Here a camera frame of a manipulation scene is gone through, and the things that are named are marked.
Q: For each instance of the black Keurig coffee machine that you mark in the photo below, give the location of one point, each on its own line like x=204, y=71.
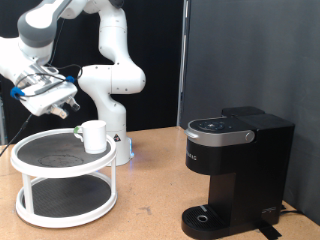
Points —
x=246, y=186

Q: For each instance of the white two-tier turntable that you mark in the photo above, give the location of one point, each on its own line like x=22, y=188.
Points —
x=63, y=172

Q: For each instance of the black tape strip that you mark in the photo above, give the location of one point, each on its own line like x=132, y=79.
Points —
x=268, y=230

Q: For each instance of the grey partition panel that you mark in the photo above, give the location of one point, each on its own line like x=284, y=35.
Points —
x=253, y=40

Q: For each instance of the black curtain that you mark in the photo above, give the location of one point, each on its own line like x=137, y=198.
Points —
x=156, y=40

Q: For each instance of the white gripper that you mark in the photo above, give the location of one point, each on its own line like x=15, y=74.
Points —
x=43, y=100

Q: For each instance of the vertical metal post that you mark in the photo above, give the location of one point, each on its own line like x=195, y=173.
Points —
x=182, y=66

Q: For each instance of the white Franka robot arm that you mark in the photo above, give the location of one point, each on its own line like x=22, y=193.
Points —
x=113, y=80

